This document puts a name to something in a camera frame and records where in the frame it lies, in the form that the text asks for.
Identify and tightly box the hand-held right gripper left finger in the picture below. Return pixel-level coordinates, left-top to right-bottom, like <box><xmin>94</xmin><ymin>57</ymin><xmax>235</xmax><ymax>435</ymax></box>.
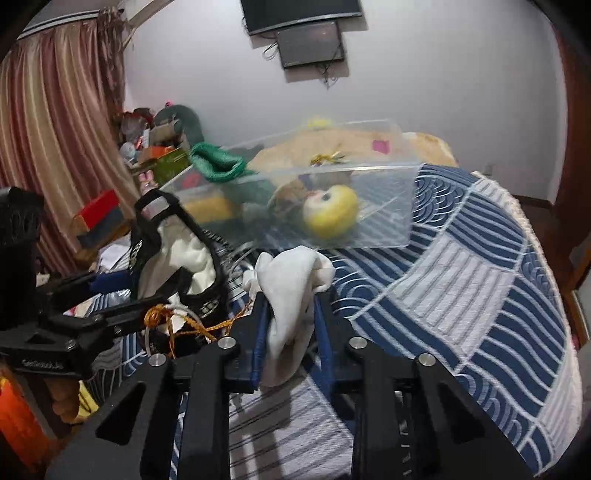
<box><xmin>45</xmin><ymin>292</ymin><xmax>272</xmax><ymax>480</ymax></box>

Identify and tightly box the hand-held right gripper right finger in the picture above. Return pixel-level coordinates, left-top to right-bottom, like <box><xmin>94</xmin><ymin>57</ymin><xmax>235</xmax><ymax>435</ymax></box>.
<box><xmin>315</xmin><ymin>294</ymin><xmax>525</xmax><ymax>480</ymax></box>

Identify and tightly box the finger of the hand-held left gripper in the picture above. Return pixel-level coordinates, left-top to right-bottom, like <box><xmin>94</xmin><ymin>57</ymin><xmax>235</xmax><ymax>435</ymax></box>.
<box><xmin>36</xmin><ymin>270</ymin><xmax>136</xmax><ymax>306</ymax></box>
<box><xmin>39</xmin><ymin>295</ymin><xmax>163</xmax><ymax>340</ymax></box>

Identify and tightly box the white cloth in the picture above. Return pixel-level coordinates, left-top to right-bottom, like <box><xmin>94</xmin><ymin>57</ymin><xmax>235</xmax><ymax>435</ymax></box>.
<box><xmin>242</xmin><ymin>246</ymin><xmax>334</xmax><ymax>389</ymax></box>

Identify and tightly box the clear plastic storage box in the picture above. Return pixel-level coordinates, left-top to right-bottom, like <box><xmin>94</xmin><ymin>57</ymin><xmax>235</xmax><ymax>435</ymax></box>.
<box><xmin>159</xmin><ymin>119</ymin><xmax>419</xmax><ymax>250</ymax></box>

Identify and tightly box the red box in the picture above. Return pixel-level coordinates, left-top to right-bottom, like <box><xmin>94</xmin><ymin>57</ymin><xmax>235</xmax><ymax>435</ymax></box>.
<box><xmin>69</xmin><ymin>189</ymin><xmax>124</xmax><ymax>233</ymax></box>

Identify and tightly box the black bag with white lining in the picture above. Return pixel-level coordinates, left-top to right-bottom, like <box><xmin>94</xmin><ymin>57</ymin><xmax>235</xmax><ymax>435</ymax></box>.
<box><xmin>129</xmin><ymin>191</ymin><xmax>230</xmax><ymax>324</ymax></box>

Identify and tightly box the striped pink curtain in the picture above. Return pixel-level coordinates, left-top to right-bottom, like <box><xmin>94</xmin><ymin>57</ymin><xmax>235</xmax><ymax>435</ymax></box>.
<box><xmin>0</xmin><ymin>10</ymin><xmax>140</xmax><ymax>278</ymax></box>

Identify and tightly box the green cardboard box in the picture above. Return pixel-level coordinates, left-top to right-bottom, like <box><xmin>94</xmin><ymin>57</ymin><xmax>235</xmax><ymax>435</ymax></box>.
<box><xmin>151</xmin><ymin>147</ymin><xmax>191</xmax><ymax>186</ymax></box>

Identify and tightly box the yellow-haired doll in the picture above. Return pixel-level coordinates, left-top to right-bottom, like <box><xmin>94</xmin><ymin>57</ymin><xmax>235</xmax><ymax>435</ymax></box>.
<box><xmin>301</xmin><ymin>185</ymin><xmax>360</xmax><ymax>241</ymax></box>

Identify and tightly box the orange plastic object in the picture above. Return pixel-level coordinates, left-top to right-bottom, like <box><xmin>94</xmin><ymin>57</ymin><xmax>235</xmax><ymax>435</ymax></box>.
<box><xmin>0</xmin><ymin>373</ymin><xmax>49</xmax><ymax>472</ymax></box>

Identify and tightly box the blue white patterned mattress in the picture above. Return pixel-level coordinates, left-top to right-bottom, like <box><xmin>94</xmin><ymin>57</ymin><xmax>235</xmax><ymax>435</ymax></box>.
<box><xmin>88</xmin><ymin>162</ymin><xmax>583</xmax><ymax>480</ymax></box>

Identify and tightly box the brown plush toy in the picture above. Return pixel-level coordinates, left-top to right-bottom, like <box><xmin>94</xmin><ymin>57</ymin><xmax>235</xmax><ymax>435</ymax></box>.
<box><xmin>268</xmin><ymin>178</ymin><xmax>317</xmax><ymax>219</ymax></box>

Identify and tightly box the green knitted hat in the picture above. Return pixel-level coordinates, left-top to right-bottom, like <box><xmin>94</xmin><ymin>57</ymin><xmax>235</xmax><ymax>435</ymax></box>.
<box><xmin>189</xmin><ymin>141</ymin><xmax>246</xmax><ymax>184</ymax></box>

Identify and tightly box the dark green plush toy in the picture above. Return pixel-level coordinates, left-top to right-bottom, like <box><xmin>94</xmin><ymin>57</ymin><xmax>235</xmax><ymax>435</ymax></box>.
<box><xmin>154</xmin><ymin>104</ymin><xmax>205</xmax><ymax>145</ymax></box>

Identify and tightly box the beige blanket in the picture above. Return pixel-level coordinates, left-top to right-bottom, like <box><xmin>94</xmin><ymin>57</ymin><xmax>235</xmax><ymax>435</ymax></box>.
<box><xmin>247</xmin><ymin>128</ymin><xmax>459</xmax><ymax>169</ymax></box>

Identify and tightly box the orange braided cord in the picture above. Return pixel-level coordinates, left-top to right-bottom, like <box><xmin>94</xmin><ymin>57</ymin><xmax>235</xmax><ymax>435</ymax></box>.
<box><xmin>143</xmin><ymin>300</ymin><xmax>256</xmax><ymax>360</ymax></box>

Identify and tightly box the wooden door frame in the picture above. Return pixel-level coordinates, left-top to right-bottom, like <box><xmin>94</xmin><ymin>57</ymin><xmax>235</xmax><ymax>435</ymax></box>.
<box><xmin>550</xmin><ymin>21</ymin><xmax>591</xmax><ymax>348</ymax></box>

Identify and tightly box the small black wall monitor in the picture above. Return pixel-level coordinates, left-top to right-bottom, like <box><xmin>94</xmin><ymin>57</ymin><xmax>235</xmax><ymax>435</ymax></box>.
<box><xmin>276</xmin><ymin>20</ymin><xmax>346</xmax><ymax>70</ymax></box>

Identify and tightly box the large black wall television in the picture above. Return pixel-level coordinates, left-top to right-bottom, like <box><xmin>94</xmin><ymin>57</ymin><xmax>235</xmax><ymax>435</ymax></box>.
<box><xmin>239</xmin><ymin>0</ymin><xmax>363</xmax><ymax>36</ymax></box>

